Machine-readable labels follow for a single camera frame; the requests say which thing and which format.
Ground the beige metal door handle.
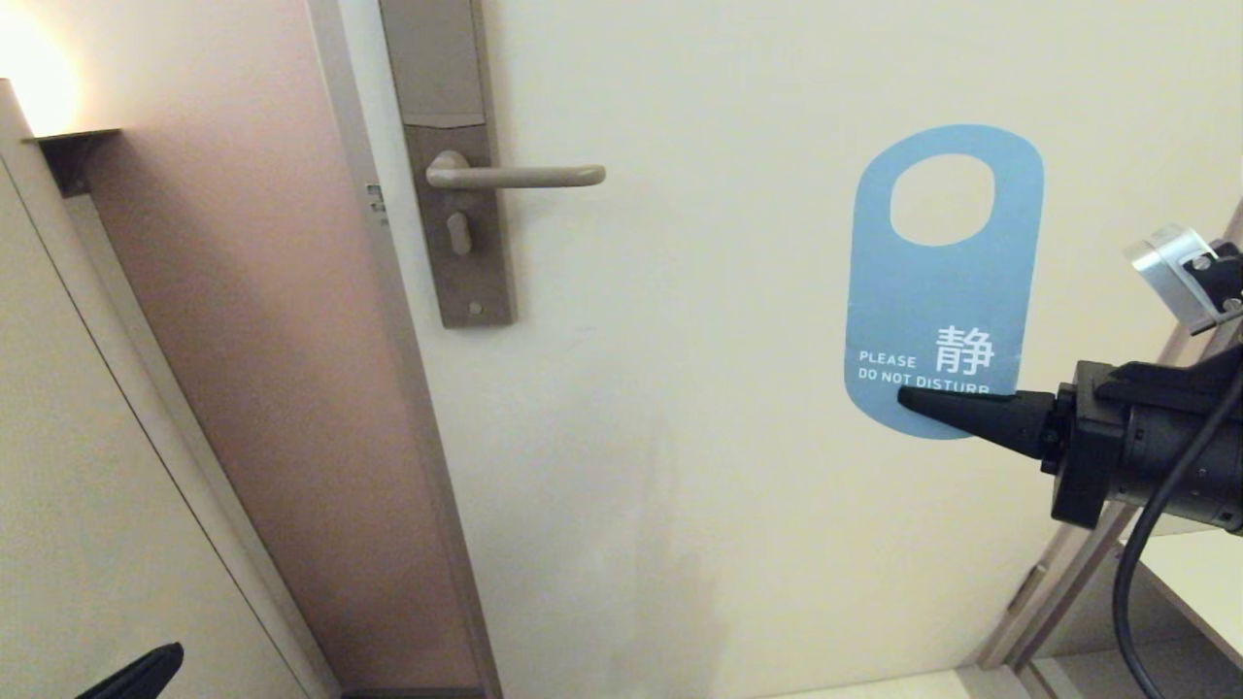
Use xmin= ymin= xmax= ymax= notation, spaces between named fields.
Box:
xmin=425 ymin=150 xmax=607 ymax=190

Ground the cream wardrobe panel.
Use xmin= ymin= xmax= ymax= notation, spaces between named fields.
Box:
xmin=0 ymin=80 xmax=341 ymax=699

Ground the white closet shelf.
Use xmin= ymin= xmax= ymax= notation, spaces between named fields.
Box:
xmin=1115 ymin=529 xmax=1243 ymax=673

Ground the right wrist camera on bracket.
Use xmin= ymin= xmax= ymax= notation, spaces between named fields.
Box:
xmin=1125 ymin=223 xmax=1243 ymax=336

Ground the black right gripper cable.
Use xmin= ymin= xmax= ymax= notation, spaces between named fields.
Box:
xmin=1113 ymin=369 xmax=1243 ymax=699

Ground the white door hanger sign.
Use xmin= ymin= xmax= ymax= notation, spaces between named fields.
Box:
xmin=843 ymin=124 xmax=1046 ymax=441

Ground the cream white door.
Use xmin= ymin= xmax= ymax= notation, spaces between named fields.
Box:
xmin=320 ymin=0 xmax=1243 ymax=699

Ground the taupe frame hinge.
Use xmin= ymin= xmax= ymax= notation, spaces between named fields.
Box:
xmin=1007 ymin=563 xmax=1048 ymax=613

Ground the bronze door lock plate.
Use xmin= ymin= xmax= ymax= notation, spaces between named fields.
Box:
xmin=378 ymin=0 xmax=516 ymax=329

